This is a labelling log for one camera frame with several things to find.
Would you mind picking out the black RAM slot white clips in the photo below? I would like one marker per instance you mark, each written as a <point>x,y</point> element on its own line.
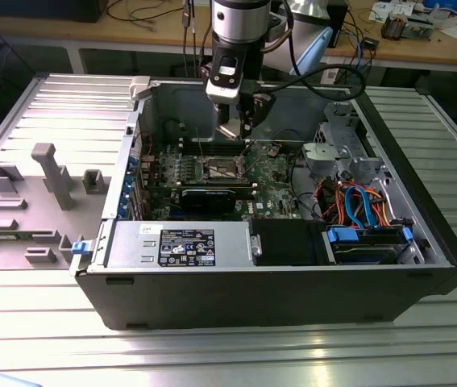
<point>211,147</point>
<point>211,140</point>

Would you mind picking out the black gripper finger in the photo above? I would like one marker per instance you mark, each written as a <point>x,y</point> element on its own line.
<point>223,115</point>
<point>247,121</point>

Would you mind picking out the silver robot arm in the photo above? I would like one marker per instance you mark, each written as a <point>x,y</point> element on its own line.
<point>238,20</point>

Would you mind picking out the grey parts rack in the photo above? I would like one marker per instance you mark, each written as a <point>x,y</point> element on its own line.
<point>56,181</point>

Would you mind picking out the silver CPU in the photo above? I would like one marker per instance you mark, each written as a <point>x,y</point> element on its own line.
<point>228,132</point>

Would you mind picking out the grey metal device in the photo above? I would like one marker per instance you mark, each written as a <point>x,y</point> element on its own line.
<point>419,24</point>

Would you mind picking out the coin battery holder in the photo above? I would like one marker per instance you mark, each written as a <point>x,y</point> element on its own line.
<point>273,150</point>

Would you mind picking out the black desktop computer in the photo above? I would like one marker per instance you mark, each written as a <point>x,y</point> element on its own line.
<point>42,10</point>

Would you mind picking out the blue box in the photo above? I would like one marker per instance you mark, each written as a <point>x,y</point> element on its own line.
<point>449,3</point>

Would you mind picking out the green motherboard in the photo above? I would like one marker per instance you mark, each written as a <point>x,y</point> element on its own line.
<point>268,189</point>

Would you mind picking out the silver disk bay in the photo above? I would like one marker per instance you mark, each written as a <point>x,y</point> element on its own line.
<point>325,155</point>

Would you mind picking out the hard disk blue carrier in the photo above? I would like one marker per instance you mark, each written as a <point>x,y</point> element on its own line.
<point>343,235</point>

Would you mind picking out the blue expansion slot clip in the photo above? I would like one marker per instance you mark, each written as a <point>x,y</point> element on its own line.
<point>122,209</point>
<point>127,188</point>
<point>132,163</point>

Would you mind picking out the CPU socket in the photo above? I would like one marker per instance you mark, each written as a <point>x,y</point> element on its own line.
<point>220,169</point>

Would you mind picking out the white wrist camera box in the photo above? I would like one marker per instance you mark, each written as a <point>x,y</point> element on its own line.
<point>222,78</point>

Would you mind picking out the white labelled box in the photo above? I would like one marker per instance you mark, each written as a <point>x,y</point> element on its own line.
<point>331,73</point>

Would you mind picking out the pale grey case latch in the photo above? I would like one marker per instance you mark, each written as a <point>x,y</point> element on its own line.
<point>139,86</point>

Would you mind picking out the blue case clip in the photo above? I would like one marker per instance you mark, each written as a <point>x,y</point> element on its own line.
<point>81,247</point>

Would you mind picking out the small black adapter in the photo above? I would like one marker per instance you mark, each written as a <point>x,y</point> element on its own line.
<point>370,42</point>

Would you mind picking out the black PC case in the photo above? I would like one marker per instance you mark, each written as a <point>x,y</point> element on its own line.
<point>252,298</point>

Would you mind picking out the wooden desk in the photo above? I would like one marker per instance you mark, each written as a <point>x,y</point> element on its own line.
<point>91,30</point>

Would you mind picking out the black graphics card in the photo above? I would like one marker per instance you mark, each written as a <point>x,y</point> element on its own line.
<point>208,200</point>

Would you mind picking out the black upright box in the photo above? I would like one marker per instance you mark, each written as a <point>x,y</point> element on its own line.
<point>337,24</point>

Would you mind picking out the silver power supply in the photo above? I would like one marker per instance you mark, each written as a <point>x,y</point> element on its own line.
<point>131,246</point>

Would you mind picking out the white paper sheets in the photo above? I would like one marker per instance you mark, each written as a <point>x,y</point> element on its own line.
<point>385,10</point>

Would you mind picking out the finned metal heatsink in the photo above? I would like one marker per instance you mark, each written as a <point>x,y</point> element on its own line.
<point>392,29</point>

